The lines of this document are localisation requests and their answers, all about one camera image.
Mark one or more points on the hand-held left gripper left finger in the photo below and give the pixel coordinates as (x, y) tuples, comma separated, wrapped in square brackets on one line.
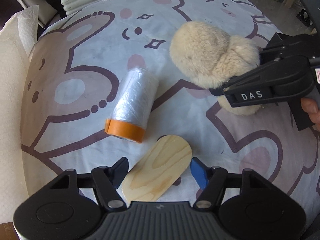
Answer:
[(121, 172)]

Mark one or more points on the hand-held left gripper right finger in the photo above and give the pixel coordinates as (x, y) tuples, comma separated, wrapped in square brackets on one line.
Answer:
[(200, 175)]

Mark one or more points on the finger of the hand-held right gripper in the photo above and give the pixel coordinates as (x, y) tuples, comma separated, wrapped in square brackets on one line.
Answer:
[(262, 85), (287, 48)]

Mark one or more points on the oval wooden box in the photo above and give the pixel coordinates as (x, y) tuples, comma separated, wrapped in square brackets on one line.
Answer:
[(157, 170)]

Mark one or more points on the beige plush bunny toy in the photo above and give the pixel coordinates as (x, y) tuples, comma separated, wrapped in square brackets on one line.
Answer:
[(200, 52)]

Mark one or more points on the plastic film roll orange tape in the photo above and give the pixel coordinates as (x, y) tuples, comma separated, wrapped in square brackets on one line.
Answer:
[(135, 97)]

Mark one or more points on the person's right hand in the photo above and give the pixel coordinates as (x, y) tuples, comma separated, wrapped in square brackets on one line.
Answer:
[(312, 107)]

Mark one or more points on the bear printed tablecloth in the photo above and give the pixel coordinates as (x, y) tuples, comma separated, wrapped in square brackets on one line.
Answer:
[(87, 55)]

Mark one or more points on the cream honeycomb paper sheet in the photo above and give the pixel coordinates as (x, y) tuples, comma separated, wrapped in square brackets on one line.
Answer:
[(11, 105)]

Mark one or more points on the white paper towel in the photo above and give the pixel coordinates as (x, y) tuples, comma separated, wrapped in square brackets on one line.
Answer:
[(28, 27)]

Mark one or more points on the cream leather chair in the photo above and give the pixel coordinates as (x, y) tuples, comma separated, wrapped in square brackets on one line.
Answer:
[(45, 10)]

